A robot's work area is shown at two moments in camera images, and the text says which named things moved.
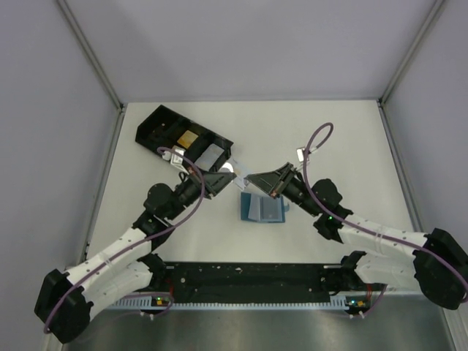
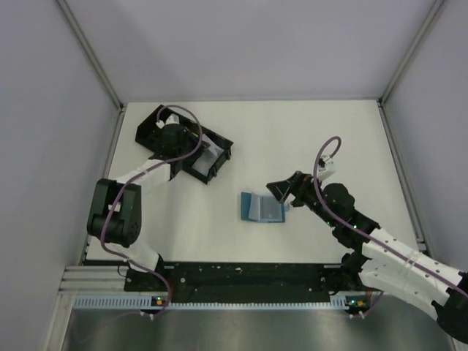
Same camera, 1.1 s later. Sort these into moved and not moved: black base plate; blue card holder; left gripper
Moved: left gripper
Not moved: black base plate; blue card holder
